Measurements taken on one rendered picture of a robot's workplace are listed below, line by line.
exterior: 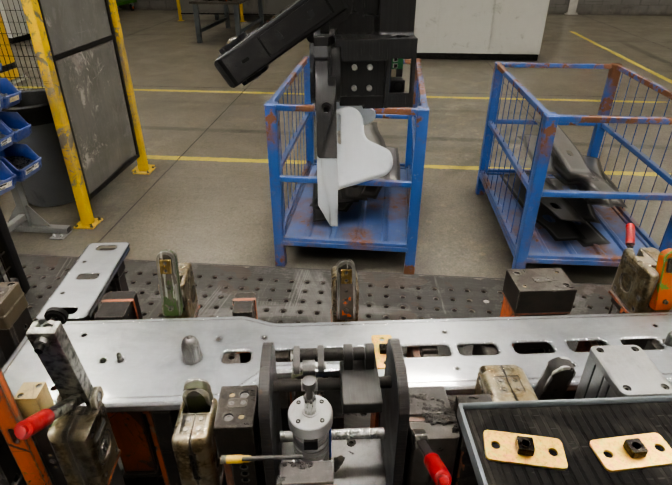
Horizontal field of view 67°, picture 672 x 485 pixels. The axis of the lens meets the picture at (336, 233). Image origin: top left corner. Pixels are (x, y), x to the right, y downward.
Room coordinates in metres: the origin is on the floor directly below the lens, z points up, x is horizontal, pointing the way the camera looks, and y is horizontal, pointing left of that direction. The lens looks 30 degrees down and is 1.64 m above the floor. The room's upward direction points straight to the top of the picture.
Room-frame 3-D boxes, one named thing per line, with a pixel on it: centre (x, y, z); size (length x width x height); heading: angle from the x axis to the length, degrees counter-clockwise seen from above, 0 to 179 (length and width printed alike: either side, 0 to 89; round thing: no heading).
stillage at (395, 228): (3.01, -0.11, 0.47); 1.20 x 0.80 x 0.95; 174
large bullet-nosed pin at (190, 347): (0.67, 0.25, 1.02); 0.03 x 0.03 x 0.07
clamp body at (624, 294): (0.90, -0.66, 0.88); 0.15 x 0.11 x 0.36; 3
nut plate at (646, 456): (0.36, -0.32, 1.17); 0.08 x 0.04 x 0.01; 97
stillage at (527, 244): (2.84, -1.40, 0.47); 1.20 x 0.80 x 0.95; 176
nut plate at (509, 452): (0.36, -0.20, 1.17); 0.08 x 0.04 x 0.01; 81
